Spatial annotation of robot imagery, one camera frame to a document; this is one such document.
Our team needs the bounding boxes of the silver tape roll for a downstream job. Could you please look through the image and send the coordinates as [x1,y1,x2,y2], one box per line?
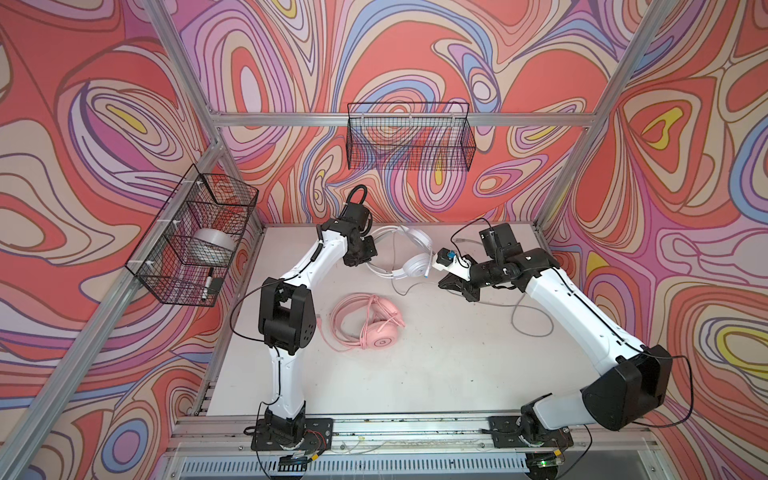
[189,228,236,264]

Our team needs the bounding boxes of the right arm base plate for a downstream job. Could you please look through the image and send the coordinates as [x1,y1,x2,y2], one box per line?
[482,415,574,450]

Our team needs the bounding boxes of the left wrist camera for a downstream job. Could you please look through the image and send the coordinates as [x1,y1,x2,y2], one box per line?
[339,184,373,236]

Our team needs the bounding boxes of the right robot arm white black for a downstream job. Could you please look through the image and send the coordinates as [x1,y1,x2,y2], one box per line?
[432,248,673,438]

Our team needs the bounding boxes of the black wire basket left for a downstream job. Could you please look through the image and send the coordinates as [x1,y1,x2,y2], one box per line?
[125,165,259,307]

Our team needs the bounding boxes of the black wire basket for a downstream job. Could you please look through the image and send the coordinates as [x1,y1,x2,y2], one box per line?
[125,165,259,307]
[346,100,476,172]

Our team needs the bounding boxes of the black wire basket back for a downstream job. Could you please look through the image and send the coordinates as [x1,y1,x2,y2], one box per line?
[346,100,476,172]

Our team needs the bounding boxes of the aluminium front rail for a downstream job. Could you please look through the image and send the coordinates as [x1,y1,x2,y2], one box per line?
[166,411,661,455]

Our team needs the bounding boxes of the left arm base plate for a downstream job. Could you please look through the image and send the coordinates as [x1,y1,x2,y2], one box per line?
[250,417,334,452]

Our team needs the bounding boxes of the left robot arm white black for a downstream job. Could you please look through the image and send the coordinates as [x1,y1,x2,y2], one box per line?
[258,218,376,434]

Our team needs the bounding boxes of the white headphones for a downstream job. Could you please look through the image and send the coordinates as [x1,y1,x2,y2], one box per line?
[365,224,434,281]

